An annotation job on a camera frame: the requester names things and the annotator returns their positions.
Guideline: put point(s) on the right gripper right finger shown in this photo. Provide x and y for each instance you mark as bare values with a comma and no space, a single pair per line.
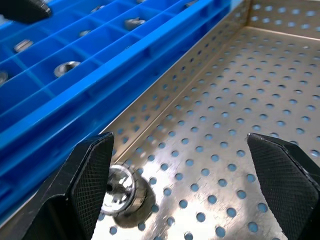
282,185

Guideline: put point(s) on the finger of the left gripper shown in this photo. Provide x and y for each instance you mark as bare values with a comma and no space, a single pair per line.
25,10

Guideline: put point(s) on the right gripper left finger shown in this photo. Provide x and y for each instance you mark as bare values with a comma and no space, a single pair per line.
82,190

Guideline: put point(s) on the metal nut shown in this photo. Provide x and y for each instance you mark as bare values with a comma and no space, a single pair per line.
122,190

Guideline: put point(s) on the blue compartment tray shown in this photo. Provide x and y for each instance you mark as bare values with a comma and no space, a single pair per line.
100,87

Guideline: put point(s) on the perforated metal tray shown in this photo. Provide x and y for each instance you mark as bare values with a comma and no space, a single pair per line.
225,112

